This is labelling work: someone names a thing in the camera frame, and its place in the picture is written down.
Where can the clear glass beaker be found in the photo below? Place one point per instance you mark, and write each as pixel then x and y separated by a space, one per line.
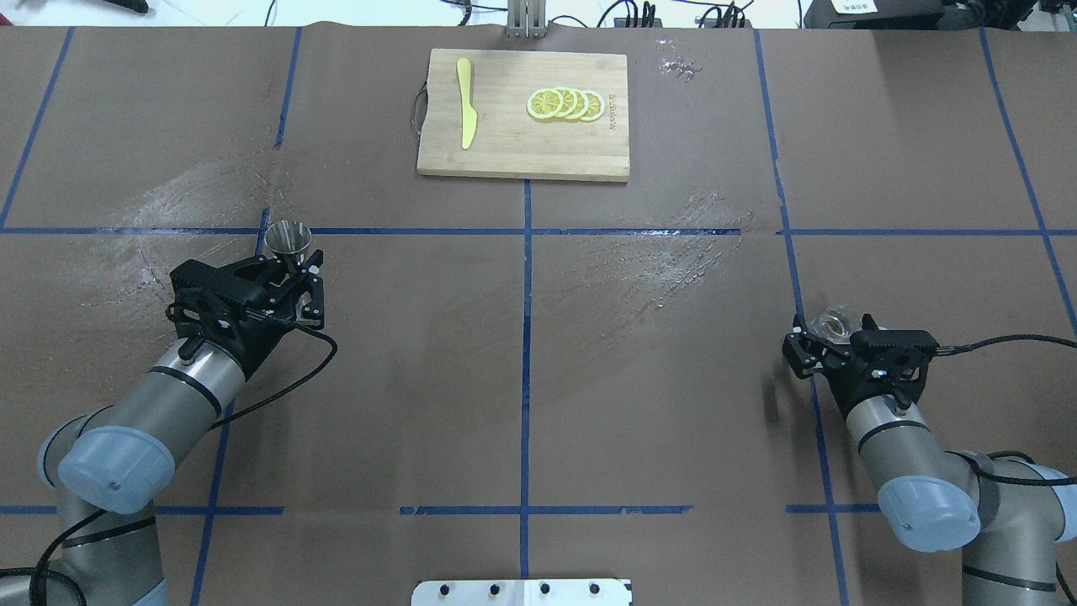
pixel 837 324

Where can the lemon slice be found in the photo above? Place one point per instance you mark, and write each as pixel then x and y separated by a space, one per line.
pixel 570 102
pixel 545 104
pixel 582 105
pixel 596 106

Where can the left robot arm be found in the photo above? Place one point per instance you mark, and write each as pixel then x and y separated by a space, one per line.
pixel 108 466

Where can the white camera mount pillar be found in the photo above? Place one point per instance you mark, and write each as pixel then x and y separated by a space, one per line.
pixel 556 591

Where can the yellow plastic knife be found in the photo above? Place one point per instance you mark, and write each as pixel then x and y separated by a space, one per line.
pixel 469 115

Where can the steel jigger measuring cup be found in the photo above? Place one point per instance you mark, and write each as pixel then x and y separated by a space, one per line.
pixel 289 242

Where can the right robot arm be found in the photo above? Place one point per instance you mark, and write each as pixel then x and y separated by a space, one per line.
pixel 1006 514

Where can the aluminium frame post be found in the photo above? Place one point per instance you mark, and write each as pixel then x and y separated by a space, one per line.
pixel 526 19

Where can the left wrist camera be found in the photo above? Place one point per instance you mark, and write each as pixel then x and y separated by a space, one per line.
pixel 200 294

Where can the bamboo cutting board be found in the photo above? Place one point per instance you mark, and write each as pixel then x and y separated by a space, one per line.
pixel 508 142

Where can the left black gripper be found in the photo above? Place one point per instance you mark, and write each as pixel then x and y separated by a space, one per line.
pixel 267 325

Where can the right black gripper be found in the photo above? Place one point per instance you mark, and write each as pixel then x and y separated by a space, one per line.
pixel 829 371

